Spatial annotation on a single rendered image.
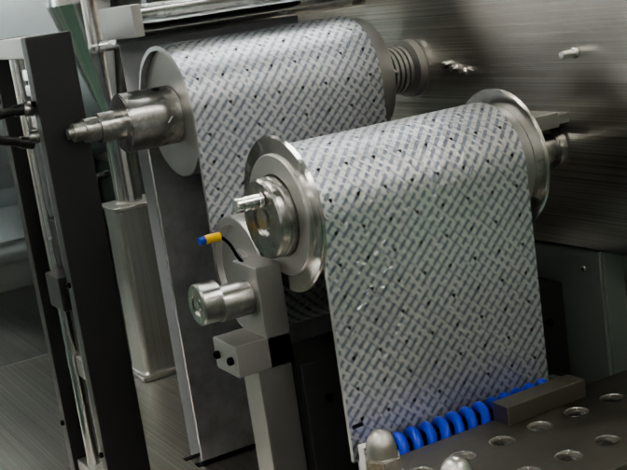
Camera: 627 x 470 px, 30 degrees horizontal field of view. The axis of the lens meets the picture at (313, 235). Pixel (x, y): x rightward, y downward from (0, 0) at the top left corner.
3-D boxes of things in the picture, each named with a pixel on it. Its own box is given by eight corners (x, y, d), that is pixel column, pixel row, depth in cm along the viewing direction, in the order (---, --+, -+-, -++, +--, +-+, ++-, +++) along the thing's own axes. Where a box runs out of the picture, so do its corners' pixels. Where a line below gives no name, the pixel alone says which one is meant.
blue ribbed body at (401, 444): (369, 470, 108) (365, 435, 108) (548, 402, 118) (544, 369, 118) (390, 481, 105) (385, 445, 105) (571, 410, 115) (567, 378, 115)
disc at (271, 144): (257, 279, 116) (233, 132, 113) (260, 278, 116) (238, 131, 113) (332, 304, 103) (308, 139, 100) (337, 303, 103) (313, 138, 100)
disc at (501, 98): (463, 222, 128) (447, 88, 125) (466, 221, 128) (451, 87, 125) (553, 239, 115) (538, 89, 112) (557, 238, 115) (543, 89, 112)
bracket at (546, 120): (494, 132, 122) (493, 114, 122) (537, 122, 125) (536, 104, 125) (525, 134, 118) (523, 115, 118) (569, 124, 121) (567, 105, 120)
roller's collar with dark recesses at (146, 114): (116, 151, 129) (105, 93, 128) (165, 141, 132) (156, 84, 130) (136, 155, 124) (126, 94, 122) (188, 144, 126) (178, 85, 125)
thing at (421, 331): (351, 461, 108) (324, 269, 104) (546, 388, 119) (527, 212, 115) (354, 463, 108) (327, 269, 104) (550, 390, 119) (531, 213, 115)
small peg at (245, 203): (231, 209, 106) (231, 196, 105) (258, 202, 107) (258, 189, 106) (238, 216, 105) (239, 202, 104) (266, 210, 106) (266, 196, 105)
